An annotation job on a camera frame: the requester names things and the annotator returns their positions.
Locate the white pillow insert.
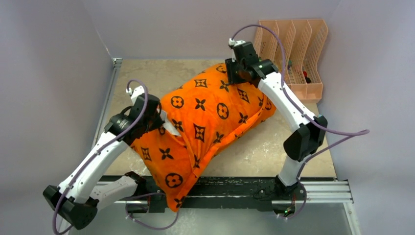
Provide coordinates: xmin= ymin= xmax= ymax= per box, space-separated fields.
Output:
xmin=160 ymin=109 xmax=181 ymax=136

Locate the orange patterned pillowcase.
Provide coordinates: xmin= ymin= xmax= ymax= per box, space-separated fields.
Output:
xmin=131 ymin=63 xmax=276 ymax=202

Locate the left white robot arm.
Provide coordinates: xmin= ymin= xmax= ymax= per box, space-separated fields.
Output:
xmin=43 ymin=94 xmax=163 ymax=230

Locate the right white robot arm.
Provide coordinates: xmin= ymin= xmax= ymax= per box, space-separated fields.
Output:
xmin=225 ymin=39 xmax=327 ymax=199

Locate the pink mesh file organizer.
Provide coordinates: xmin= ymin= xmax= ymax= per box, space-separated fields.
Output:
xmin=254 ymin=19 xmax=328 ymax=103

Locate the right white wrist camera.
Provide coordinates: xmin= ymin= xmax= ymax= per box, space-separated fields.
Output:
xmin=228 ymin=38 xmax=246 ymax=48

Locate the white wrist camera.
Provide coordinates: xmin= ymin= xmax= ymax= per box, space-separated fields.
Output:
xmin=228 ymin=38 xmax=246 ymax=48
xmin=126 ymin=86 xmax=145 ymax=104

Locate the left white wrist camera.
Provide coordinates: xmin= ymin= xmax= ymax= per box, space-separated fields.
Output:
xmin=126 ymin=86 xmax=145 ymax=104

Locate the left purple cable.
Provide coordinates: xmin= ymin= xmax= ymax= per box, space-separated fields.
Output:
xmin=51 ymin=79 xmax=149 ymax=235

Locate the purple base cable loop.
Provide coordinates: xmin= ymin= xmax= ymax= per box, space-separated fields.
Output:
xmin=125 ymin=192 xmax=180 ymax=231

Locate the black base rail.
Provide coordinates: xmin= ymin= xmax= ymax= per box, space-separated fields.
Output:
xmin=109 ymin=175 xmax=334 ymax=215

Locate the aluminium frame rail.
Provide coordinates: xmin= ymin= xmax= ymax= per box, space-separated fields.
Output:
xmin=58 ymin=57 xmax=361 ymax=235

